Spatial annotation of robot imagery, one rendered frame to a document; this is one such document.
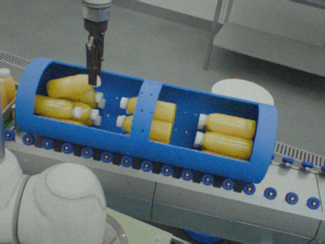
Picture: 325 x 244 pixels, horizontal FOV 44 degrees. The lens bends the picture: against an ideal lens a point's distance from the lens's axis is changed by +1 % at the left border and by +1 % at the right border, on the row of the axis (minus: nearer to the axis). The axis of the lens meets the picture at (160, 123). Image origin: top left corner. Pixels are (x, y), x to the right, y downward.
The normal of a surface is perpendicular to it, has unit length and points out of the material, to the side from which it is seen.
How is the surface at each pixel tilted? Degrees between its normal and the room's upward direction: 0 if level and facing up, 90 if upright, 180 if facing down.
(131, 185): 71
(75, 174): 6
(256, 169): 90
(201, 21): 76
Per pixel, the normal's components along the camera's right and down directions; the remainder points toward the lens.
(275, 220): -0.13, 0.29
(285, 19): -0.37, 0.53
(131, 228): 0.12, -0.77
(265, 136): -0.03, -0.20
